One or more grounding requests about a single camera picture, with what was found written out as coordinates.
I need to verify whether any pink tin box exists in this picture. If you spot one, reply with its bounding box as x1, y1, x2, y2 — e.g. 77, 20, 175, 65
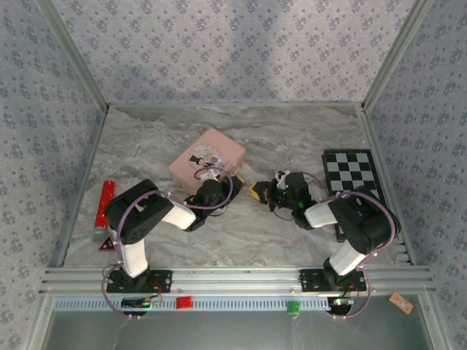
168, 127, 247, 194

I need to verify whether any black white chessboard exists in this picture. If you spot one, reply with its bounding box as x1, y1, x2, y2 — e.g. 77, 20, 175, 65
320, 149, 387, 241

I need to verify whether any red glitter tube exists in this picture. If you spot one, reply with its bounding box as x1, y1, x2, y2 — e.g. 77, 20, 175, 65
90, 179, 116, 241

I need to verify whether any left circuit board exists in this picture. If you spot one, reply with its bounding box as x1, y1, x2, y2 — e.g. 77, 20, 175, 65
121, 297, 163, 310

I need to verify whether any small wooden tag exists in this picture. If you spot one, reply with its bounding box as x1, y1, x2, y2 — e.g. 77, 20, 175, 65
388, 292, 414, 314

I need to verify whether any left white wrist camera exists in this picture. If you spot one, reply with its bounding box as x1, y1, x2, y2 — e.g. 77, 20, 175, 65
199, 167, 224, 182

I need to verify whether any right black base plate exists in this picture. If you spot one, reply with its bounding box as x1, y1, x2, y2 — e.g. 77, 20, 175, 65
299, 268, 367, 292

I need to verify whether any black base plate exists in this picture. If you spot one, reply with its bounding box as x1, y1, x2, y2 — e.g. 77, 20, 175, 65
106, 269, 173, 294
299, 268, 367, 292

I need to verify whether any aluminium mounting rail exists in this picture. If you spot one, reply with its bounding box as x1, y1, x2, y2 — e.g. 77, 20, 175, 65
39, 265, 437, 295

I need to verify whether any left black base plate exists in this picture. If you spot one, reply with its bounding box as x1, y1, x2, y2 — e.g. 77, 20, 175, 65
106, 269, 173, 294

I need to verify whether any grey slotted cable duct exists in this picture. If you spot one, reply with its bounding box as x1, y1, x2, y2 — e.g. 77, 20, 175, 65
54, 295, 333, 313

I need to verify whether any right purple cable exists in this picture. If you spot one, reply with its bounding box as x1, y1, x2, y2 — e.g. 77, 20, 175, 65
291, 171, 398, 321

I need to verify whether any purple cable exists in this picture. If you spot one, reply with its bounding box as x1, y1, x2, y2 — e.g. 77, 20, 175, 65
291, 171, 398, 321
101, 167, 234, 321

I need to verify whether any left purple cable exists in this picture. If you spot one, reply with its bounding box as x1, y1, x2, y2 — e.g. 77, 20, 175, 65
101, 167, 234, 321

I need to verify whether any right aluminium frame post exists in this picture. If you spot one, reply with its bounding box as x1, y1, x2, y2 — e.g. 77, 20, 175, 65
360, 0, 433, 110

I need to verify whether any aluminium frame post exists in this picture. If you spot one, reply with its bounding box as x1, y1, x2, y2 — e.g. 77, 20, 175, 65
360, 0, 433, 110
36, 0, 110, 110

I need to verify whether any left aluminium frame post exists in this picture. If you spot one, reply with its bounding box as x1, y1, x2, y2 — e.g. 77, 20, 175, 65
36, 0, 110, 110

